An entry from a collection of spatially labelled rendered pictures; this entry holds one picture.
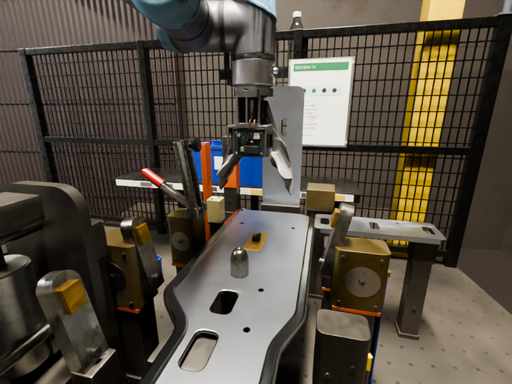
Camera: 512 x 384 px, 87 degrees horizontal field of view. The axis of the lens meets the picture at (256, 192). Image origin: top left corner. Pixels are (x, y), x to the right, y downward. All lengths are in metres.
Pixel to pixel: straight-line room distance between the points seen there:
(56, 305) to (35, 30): 3.11
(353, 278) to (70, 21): 3.03
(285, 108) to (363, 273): 0.49
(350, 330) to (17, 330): 0.40
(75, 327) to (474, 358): 0.85
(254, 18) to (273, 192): 0.50
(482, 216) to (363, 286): 2.83
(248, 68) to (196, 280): 0.36
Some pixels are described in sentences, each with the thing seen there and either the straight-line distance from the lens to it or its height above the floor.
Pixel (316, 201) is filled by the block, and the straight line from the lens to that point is 0.80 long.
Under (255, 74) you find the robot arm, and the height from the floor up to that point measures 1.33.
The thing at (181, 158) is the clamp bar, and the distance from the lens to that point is 0.59.
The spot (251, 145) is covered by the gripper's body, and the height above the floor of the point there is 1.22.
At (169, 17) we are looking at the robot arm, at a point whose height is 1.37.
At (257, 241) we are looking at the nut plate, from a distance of 0.59.
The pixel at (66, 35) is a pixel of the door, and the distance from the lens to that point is 3.19.
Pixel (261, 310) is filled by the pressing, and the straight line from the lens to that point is 0.42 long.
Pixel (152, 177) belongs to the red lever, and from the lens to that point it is 0.65.
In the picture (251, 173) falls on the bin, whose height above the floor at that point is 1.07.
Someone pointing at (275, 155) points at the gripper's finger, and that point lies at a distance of 0.52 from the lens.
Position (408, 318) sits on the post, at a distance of 0.87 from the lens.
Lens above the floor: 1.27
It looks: 16 degrees down
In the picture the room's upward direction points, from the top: straight up
